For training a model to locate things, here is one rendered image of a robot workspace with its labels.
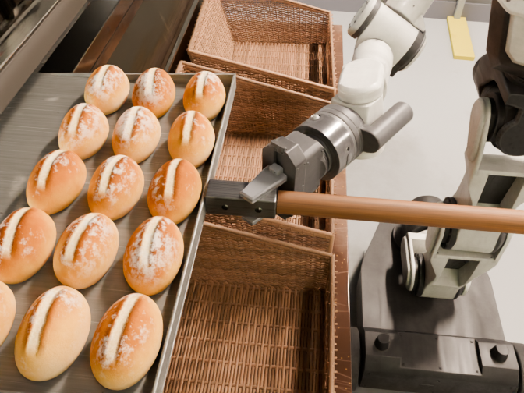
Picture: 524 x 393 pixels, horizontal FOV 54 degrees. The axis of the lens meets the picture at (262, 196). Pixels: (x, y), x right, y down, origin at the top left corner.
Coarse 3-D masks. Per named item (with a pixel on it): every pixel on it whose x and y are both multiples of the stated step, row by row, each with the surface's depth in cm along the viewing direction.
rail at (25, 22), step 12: (24, 0) 50; (36, 0) 49; (48, 0) 51; (12, 12) 48; (24, 12) 48; (36, 12) 49; (0, 24) 46; (12, 24) 46; (24, 24) 47; (36, 24) 49; (0, 36) 44; (12, 36) 46; (24, 36) 47; (0, 48) 44; (12, 48) 45; (0, 60) 44
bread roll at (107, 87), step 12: (96, 72) 78; (108, 72) 78; (120, 72) 81; (96, 84) 77; (108, 84) 78; (120, 84) 79; (84, 96) 79; (96, 96) 77; (108, 96) 77; (120, 96) 79; (108, 108) 78
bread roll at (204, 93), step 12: (204, 72) 80; (192, 84) 77; (204, 84) 77; (216, 84) 78; (192, 96) 76; (204, 96) 76; (216, 96) 77; (192, 108) 76; (204, 108) 76; (216, 108) 78
